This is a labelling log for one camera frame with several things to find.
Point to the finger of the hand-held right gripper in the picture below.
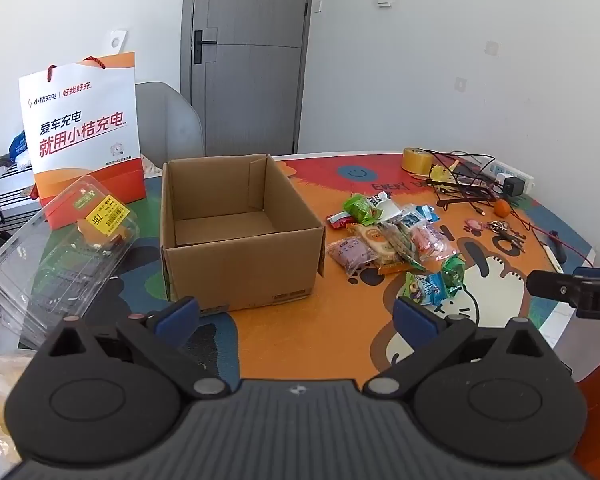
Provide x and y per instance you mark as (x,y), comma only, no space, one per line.
(597,273)
(552,286)

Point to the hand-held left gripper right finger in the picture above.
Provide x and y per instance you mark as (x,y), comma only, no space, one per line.
(414,317)

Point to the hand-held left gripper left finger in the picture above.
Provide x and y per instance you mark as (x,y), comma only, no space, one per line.
(177,316)

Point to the blue green cartoon snack packet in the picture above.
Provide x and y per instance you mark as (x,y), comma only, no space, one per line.
(425,287)

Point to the orange bread packet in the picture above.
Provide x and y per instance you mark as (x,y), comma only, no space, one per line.
(375,247)

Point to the brown cardboard box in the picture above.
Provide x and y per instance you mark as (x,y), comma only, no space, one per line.
(240,265)

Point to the purple snack packet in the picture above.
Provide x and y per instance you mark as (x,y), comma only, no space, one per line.
(349,254)

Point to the green candy packet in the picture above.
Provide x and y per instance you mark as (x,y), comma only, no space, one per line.
(452,272)

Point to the bunch of keys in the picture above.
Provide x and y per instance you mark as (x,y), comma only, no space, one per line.
(505,235)

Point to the clear striped snack packet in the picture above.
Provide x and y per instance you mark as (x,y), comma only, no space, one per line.
(399,240)

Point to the colourful cartoon table mat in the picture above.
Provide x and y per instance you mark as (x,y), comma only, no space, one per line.
(330,340)

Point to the small orange fruit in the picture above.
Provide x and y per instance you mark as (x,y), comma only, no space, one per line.
(503,208)

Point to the black charger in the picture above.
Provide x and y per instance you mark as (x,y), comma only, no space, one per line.
(514,185)

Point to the white power strip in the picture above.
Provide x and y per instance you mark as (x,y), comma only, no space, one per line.
(517,175)

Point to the clear plastic clamshell container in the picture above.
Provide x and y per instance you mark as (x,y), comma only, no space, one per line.
(50,275)

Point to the yellow toy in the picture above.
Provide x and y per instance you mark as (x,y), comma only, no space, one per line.
(440,174)

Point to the dotted seat cushion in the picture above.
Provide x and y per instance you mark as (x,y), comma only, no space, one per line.
(150,166)

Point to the yellow tape roll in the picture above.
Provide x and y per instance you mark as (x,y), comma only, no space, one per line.
(416,162)

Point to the grey chair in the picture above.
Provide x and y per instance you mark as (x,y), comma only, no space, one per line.
(172,125)

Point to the yellowish plastic bag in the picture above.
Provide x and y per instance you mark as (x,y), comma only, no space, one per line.
(0,410)

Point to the black shoe rack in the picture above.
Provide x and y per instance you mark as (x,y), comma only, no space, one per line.
(0,200)

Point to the white orange paper bag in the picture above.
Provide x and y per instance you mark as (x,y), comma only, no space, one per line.
(80,110)

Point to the blue plastic bag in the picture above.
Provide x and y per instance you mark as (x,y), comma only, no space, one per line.
(19,145)

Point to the grey door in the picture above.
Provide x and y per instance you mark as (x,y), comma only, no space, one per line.
(255,85)

